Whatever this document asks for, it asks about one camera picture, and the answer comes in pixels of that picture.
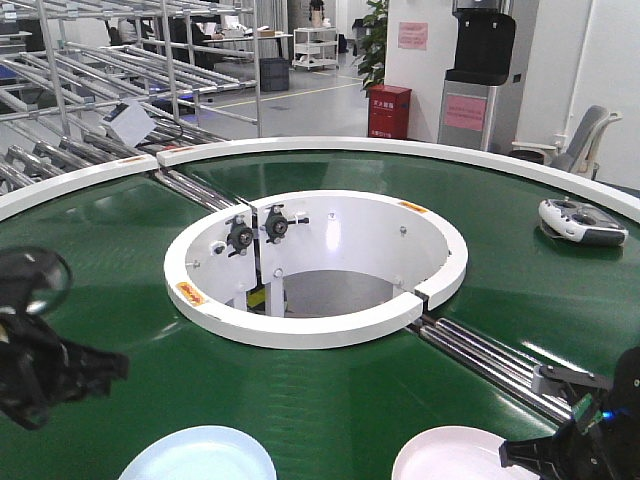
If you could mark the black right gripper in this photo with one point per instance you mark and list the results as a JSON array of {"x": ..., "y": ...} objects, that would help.
[{"x": 604, "y": 449}]

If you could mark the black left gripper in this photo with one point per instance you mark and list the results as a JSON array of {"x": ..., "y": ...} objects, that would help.
[{"x": 34, "y": 281}]

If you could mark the pink plate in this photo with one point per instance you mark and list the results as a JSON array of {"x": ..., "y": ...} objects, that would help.
[{"x": 454, "y": 452}]

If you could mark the light blue plate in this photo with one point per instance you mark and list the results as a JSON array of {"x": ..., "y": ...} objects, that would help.
[{"x": 203, "y": 452}]

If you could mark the steel conveyor rollers right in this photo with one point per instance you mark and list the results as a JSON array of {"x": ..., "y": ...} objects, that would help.
[{"x": 506, "y": 367}]

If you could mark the steel conveyor rollers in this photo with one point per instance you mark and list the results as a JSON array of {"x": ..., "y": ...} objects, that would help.
[
  {"x": 506, "y": 367},
  {"x": 192, "y": 189}
]

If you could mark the green conveyor belt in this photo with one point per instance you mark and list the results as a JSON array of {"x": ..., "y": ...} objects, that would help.
[{"x": 331, "y": 414}]

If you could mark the white outer conveyor rim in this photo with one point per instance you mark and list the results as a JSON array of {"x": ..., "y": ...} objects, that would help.
[{"x": 32, "y": 195}]

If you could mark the steel conveyor rollers left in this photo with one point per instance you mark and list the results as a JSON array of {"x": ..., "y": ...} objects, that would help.
[{"x": 192, "y": 189}]

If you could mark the white grey remote controller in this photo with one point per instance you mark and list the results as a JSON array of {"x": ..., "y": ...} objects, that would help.
[{"x": 580, "y": 223}]

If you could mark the white box on rack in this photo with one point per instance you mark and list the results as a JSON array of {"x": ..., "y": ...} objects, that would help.
[{"x": 128, "y": 122}]

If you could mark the grey office chair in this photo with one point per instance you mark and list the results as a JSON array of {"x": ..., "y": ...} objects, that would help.
[{"x": 579, "y": 157}]

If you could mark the metal roller rack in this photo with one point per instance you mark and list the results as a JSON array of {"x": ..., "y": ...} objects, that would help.
[{"x": 66, "y": 64}]

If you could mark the red fire extinguisher box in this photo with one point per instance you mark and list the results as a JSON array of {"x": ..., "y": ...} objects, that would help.
[{"x": 389, "y": 108}]

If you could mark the dark plastic crate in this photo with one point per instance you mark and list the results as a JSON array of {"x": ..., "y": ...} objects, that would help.
[{"x": 274, "y": 74}]

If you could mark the green potted plant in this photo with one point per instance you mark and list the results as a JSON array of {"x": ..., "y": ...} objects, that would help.
[{"x": 372, "y": 54}]

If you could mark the black silver water dispenser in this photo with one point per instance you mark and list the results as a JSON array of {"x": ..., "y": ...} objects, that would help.
[{"x": 482, "y": 60}]

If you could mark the white shelf cart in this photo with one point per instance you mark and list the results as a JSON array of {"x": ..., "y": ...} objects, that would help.
[{"x": 315, "y": 48}]

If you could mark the pink wall notice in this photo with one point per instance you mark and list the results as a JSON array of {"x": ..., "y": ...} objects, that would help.
[{"x": 413, "y": 35}]

